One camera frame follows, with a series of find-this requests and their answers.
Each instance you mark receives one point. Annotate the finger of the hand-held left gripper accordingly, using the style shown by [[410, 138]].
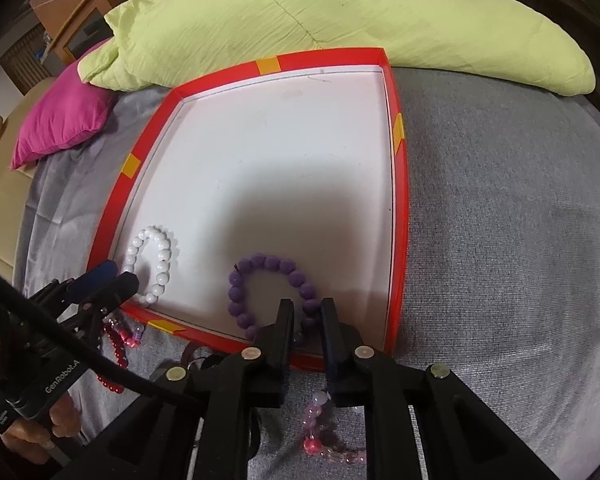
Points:
[[96, 275], [120, 287]]

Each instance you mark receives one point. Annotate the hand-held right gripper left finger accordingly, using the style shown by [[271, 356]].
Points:
[[287, 322]]

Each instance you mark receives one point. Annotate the magenta pillow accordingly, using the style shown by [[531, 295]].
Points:
[[65, 115]]

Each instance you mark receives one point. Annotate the brown wicker cabinet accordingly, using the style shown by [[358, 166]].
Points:
[[22, 60]]

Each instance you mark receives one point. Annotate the person's left hand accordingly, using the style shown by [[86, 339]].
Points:
[[55, 417]]

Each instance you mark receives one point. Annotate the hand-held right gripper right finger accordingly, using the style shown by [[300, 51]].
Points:
[[328, 322]]

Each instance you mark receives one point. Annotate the beige sofa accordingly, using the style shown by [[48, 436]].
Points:
[[0, 200]]

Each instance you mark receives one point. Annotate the grey blanket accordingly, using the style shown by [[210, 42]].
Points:
[[480, 210]]

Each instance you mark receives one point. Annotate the red cardboard box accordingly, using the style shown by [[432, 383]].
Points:
[[280, 160]]

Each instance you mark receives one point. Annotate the light green pillow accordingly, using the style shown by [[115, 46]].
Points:
[[305, 15]]

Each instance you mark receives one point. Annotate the dark wooden furniture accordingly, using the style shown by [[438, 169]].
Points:
[[555, 0]]

